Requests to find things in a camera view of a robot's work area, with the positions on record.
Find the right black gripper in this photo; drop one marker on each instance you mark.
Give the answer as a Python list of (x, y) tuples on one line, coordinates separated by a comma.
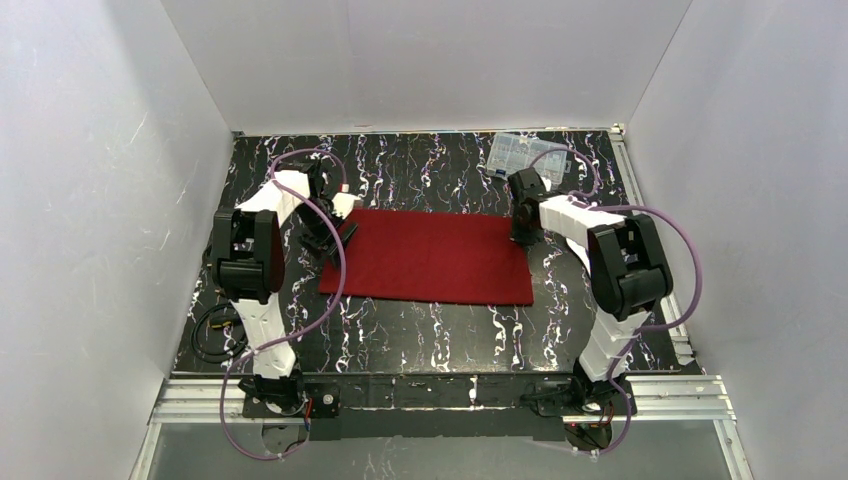
[(520, 221)]

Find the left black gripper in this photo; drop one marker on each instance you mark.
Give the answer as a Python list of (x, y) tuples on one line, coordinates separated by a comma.
[(324, 232)]

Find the red cloth napkin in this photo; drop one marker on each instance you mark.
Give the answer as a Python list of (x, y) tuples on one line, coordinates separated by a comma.
[(466, 259)]

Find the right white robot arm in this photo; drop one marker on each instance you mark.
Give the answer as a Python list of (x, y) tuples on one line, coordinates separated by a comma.
[(628, 275)]

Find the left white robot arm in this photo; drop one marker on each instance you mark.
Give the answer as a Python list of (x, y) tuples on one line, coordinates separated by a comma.
[(248, 267)]

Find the clear plastic compartment box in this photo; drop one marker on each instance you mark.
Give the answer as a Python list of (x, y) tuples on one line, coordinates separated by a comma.
[(510, 153)]

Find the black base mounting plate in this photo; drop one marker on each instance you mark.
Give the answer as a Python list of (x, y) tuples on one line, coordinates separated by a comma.
[(349, 406)]

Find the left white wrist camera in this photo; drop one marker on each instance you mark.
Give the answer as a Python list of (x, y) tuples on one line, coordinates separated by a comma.
[(344, 203)]

